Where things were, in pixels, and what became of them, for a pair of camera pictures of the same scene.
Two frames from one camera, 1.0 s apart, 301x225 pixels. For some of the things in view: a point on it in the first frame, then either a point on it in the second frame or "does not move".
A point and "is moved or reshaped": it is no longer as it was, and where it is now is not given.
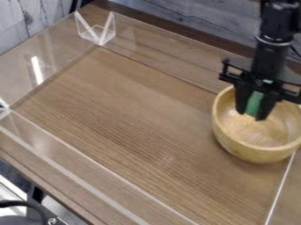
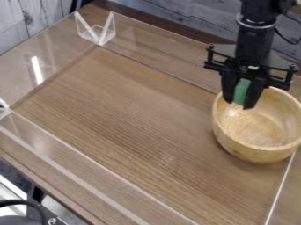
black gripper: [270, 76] to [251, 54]
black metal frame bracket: [36, 197] does not move
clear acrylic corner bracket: [97, 33] does not move
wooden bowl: [258, 141] does not move
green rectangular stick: [255, 104] is moved or reshaped
